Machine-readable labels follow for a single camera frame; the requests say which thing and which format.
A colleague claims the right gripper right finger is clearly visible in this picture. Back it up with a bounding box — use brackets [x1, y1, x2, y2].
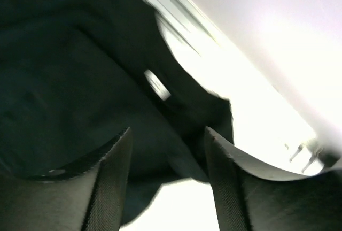
[205, 128, 341, 231]

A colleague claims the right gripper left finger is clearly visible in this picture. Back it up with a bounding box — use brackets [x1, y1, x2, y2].
[1, 129, 133, 231]

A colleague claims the black t shirt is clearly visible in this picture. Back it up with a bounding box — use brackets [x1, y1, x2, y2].
[1, 0, 232, 224]

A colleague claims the right aluminium frame post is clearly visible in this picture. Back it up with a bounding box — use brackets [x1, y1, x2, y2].
[145, 0, 317, 147]

